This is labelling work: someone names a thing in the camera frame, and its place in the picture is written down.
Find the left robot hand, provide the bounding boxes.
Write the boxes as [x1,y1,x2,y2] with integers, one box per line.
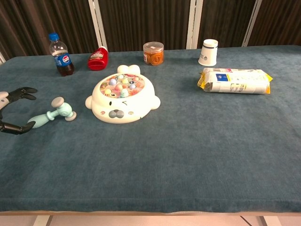
[0,87,38,136]

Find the mint green toy hammer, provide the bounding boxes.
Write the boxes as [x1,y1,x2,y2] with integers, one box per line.
[27,97,77,129]

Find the white seal whack toy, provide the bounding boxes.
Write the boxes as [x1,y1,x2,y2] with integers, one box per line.
[85,65,161,124]

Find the cola bottle with blue cap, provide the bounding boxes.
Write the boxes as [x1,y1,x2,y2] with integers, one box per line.
[48,32,75,77]

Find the red ketchup squeeze bottle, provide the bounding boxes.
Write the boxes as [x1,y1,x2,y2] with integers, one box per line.
[87,46,109,71]

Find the clear jar of orange snacks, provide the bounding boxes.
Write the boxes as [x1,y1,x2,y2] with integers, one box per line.
[143,41,165,66]

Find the blue table cloth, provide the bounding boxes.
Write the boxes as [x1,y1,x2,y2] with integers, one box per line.
[0,45,301,214]

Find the upside-down white paper cup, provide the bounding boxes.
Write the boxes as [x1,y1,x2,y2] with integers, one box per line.
[198,39,219,66]

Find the white and yellow snack packet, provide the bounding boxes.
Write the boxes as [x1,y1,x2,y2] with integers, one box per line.
[197,67,273,95]

